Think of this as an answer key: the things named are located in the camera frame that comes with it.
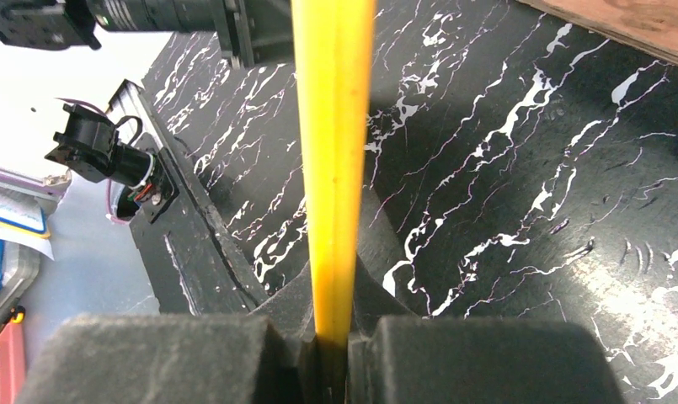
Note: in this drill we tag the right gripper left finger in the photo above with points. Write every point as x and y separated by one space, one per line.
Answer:
169 359

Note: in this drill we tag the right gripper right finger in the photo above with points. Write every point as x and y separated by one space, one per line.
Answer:
483 360

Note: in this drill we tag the yellow framed whiteboard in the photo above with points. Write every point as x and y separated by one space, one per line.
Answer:
333 43

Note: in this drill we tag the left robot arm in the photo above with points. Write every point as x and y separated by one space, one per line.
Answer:
250 34

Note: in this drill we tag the black marble pattern mat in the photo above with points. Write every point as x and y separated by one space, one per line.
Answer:
518 165

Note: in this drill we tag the red tool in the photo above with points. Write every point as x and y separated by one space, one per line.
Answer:
12 355

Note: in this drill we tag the grey plastic storage box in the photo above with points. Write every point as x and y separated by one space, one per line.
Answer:
20 266

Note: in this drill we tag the brown wooden board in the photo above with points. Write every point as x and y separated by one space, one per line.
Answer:
650 26

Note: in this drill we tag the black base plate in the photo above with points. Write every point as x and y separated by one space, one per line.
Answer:
193 265

